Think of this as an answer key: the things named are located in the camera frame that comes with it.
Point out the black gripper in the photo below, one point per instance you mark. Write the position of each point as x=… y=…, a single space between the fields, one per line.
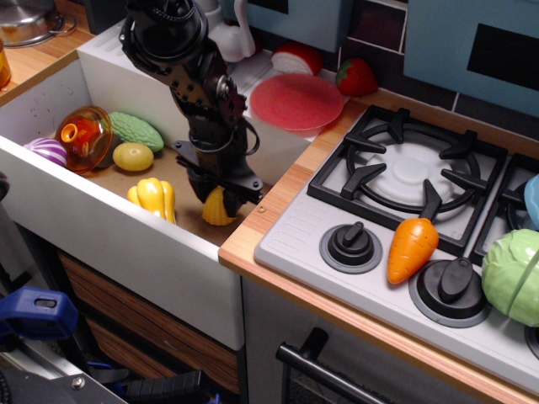
x=211 y=165

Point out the yellow toy corn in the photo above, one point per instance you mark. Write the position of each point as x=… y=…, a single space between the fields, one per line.
x=214 y=211

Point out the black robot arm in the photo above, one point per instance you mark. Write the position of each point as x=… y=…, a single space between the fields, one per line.
x=168 y=40

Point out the pink round plate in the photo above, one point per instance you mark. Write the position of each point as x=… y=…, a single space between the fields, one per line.
x=296 y=102

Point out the yellow toy bell pepper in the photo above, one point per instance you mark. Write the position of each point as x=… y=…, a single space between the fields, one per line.
x=156 y=196

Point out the yellow toy potato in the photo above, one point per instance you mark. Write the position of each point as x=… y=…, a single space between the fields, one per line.
x=133 y=157

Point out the green toy bitter gourd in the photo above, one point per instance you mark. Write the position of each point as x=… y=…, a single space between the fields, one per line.
x=131 y=129

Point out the white toy sink basin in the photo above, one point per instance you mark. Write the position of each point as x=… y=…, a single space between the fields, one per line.
x=173 y=265

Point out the black left stove knob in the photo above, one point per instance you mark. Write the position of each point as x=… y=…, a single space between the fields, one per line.
x=351 y=249

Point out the black stove knob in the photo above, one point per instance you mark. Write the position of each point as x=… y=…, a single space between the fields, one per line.
x=449 y=293
x=351 y=249

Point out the grey toy faucet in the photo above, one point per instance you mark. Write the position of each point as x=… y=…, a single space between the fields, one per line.
x=235 y=43

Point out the red white toy bread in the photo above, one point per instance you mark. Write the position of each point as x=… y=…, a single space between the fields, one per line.
x=294 y=57

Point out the purple striped toy onion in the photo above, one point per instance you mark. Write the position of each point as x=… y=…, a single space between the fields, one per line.
x=50 y=149

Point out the black burner grate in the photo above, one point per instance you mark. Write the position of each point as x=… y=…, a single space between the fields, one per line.
x=390 y=167
x=508 y=210

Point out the grey toy stove top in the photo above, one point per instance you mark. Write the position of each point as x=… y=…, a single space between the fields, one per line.
x=499 y=345

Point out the red toy strawberry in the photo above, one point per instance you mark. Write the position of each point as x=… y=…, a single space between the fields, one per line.
x=355 y=78

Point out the orange toy carrot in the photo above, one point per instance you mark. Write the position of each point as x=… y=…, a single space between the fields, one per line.
x=413 y=243

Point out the blue clamp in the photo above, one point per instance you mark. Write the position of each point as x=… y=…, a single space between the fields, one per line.
x=38 y=314

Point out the orange transparent cup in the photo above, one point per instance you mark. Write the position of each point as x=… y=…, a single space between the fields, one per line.
x=5 y=71

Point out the black right stove knob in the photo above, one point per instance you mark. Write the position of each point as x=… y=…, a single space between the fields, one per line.
x=449 y=293

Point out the steel pot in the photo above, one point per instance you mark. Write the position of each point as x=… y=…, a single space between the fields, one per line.
x=26 y=23

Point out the green toy cabbage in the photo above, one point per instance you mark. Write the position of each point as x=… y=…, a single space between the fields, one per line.
x=510 y=276

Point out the light blue bowl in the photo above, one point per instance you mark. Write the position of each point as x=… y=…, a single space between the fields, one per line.
x=531 y=197

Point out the black oven door handle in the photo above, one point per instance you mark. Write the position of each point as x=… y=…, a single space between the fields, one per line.
x=304 y=376

